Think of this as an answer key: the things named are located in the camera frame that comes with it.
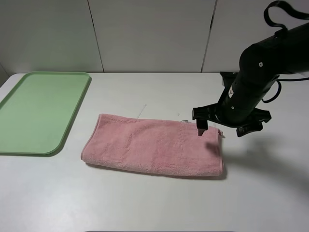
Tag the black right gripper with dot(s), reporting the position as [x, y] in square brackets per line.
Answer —
[236, 107]

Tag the pink terry towel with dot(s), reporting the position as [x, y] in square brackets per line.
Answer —
[162, 147]

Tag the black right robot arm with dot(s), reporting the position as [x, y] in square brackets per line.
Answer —
[260, 66]

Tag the green plastic tray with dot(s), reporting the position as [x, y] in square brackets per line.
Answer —
[37, 114]

